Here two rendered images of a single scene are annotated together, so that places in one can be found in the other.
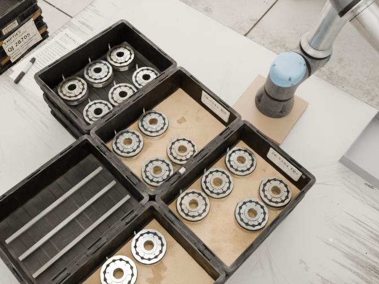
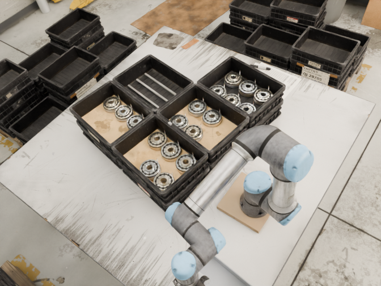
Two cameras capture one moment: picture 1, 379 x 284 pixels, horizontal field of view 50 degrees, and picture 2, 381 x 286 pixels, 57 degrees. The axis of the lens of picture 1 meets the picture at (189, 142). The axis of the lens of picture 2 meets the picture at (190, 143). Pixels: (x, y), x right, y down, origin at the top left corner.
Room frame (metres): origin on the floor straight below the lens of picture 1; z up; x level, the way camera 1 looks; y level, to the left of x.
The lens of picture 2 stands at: (0.86, -1.12, 2.29)
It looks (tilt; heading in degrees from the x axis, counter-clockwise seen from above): 53 degrees down; 103
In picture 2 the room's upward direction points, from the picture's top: 9 degrees counter-clockwise
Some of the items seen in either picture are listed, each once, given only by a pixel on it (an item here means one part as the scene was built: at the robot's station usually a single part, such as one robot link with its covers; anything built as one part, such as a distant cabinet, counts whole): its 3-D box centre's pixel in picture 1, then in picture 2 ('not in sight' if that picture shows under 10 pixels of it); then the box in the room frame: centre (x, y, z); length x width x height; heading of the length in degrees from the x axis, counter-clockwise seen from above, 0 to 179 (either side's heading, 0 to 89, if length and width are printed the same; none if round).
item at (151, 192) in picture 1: (167, 126); (202, 116); (0.67, 0.08, 0.92); 0.40 x 0.30 x 0.02; 139
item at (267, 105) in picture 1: (276, 94); (255, 198); (0.94, -0.32, 0.78); 0.15 x 0.15 x 0.10
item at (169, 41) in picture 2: not in sight; (167, 40); (0.34, 1.01, 0.71); 0.22 x 0.19 x 0.01; 149
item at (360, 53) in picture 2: not in sight; (337, 50); (1.69, 1.40, 0.26); 0.40 x 0.30 x 0.23; 149
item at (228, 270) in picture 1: (236, 190); (159, 151); (0.48, -0.15, 0.92); 0.40 x 0.30 x 0.02; 139
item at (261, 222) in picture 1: (251, 213); (149, 168); (0.43, -0.21, 0.86); 0.10 x 0.10 x 0.01
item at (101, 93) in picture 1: (109, 80); (240, 92); (0.87, 0.30, 0.87); 0.40 x 0.30 x 0.11; 139
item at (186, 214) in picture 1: (193, 204); (157, 139); (0.44, -0.03, 0.86); 0.10 x 0.10 x 0.01
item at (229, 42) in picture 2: not in sight; (232, 47); (0.80, 1.47, 0.26); 0.40 x 0.30 x 0.23; 149
